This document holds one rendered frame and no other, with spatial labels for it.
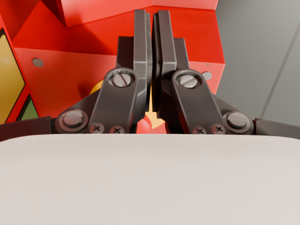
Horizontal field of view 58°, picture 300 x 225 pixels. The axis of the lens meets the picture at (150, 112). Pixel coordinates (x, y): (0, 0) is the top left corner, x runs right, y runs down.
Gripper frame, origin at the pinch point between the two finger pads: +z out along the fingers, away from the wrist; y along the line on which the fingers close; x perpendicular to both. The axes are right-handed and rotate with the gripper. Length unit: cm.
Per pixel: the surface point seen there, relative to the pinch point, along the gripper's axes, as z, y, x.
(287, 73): 79, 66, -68
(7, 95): 3.7, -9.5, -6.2
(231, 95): 80, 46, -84
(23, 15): 27.9, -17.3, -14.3
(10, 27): 23.8, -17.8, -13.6
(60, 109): 6.8, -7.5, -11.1
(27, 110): 5.1, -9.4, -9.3
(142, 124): 3.3, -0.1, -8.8
